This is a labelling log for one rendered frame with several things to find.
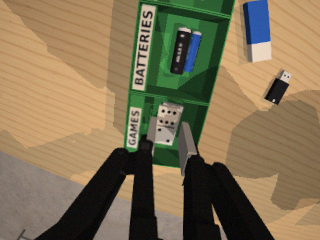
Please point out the blue battery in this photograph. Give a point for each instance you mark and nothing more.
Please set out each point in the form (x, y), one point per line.
(192, 51)

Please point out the black usb stick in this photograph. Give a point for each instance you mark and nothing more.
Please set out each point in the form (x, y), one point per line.
(278, 88)

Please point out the white domino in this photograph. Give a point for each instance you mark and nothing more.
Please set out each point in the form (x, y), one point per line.
(175, 105)
(166, 124)

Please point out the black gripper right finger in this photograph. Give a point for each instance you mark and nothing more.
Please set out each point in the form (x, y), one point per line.
(236, 214)

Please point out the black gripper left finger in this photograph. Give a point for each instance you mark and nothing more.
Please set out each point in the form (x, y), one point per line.
(83, 218)

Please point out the blue and white eraser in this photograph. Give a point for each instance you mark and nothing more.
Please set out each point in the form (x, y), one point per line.
(257, 27)

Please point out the green three-compartment bin rack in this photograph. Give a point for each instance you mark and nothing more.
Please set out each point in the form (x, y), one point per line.
(152, 77)

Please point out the black aa battery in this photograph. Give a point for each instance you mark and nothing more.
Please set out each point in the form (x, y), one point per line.
(180, 50)

